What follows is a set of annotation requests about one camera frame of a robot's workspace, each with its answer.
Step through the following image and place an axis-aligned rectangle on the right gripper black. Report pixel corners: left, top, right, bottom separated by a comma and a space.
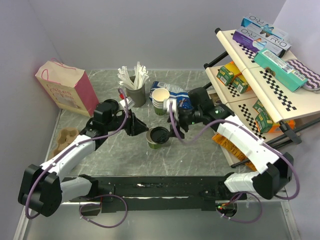
166, 108, 202, 140

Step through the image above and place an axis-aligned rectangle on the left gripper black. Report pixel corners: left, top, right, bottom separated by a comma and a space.
104, 108, 149, 136

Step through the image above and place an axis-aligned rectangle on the green paper cup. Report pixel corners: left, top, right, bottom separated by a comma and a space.
146, 127, 163, 150

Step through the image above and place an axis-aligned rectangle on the black plastic cup lid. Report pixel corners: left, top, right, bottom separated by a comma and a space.
150, 126, 169, 144

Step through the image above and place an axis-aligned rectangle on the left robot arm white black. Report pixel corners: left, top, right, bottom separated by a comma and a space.
17, 97, 148, 217

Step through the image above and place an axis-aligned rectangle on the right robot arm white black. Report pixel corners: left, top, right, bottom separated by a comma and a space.
163, 87, 300, 200

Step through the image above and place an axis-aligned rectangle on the blue chips bag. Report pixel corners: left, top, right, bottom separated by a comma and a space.
149, 81, 193, 110

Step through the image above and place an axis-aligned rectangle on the stack of black lids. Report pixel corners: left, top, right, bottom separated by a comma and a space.
104, 99, 119, 112

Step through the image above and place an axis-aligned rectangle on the orange snack packet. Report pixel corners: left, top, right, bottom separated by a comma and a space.
212, 133, 257, 172

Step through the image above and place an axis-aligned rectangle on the stack of green paper cups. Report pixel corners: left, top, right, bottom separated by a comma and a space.
152, 88, 170, 116

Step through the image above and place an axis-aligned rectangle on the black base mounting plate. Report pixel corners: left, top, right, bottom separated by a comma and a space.
72, 176, 234, 213

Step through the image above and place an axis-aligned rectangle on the green yellow box upper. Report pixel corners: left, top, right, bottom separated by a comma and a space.
216, 61, 242, 86

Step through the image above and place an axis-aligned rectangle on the green yellow box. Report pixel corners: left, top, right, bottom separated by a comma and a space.
232, 74, 252, 94
216, 61, 242, 86

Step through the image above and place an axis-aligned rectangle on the cardboard cup carrier tray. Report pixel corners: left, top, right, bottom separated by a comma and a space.
51, 127, 79, 158

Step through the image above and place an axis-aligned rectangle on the pink paper gift bag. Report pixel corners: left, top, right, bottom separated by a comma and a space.
35, 58, 99, 117

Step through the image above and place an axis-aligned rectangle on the green box lower shelf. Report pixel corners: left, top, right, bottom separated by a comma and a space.
253, 99, 274, 133

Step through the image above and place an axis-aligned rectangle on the beige tiered shelf rack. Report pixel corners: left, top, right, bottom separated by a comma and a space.
204, 28, 320, 142

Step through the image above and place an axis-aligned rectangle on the orange chips bag lower shelf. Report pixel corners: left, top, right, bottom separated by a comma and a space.
268, 119, 296, 133

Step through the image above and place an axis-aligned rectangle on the teal box with barcode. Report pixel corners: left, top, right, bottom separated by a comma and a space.
254, 48, 307, 92

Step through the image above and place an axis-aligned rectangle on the purple toothpaste box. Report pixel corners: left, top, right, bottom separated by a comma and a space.
232, 26, 291, 58

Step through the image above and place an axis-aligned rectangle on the blue toothpaste box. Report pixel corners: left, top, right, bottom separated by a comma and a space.
241, 14, 289, 40

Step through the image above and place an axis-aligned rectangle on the purple wavy striped pouch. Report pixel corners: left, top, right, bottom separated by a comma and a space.
286, 59, 320, 93

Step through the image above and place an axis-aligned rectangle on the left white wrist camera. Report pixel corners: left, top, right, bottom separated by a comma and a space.
119, 96, 135, 110

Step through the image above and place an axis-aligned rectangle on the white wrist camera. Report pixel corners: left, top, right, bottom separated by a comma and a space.
119, 96, 135, 110
163, 98, 179, 120

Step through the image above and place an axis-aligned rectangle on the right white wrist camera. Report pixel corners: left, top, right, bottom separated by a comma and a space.
163, 98, 179, 120

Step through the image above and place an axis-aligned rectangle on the aluminium rail frame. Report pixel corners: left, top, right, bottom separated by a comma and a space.
12, 180, 301, 240

